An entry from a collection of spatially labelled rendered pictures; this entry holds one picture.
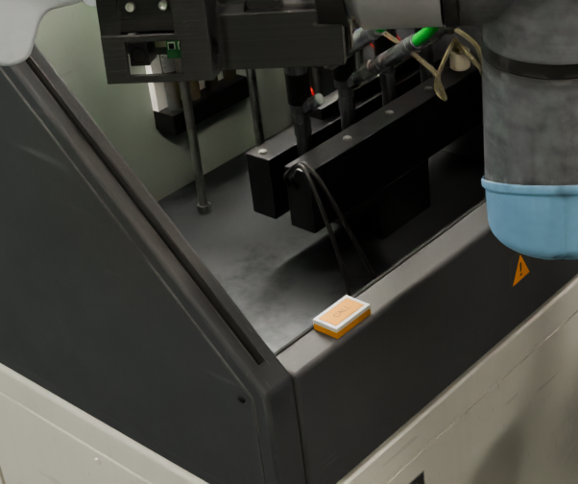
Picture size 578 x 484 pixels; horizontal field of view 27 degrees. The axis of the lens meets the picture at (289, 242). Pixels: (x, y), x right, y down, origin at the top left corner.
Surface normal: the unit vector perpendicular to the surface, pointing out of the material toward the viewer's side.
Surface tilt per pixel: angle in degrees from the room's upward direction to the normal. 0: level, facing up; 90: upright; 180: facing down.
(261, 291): 0
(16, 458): 90
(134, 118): 90
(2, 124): 90
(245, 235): 0
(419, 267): 0
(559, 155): 90
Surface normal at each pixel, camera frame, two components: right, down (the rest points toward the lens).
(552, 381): 0.74, 0.28
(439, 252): -0.11, -0.85
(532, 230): -0.52, 0.52
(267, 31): -0.17, 0.40
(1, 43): 0.40, 0.33
